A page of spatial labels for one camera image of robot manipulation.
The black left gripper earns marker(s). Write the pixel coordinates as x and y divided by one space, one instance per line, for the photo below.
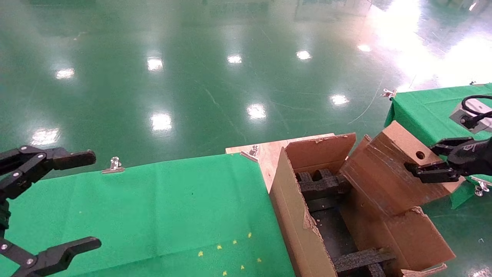
3 215

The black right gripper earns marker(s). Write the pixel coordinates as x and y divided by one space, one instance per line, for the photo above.
476 157

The small brown cardboard box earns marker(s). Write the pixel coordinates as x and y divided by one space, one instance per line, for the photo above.
384 169

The large open cardboard carton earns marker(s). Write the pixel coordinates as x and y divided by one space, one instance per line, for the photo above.
292 215

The green table cloth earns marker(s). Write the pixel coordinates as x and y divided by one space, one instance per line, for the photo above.
423 111
153 200

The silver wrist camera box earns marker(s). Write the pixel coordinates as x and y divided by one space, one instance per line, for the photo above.
480 105

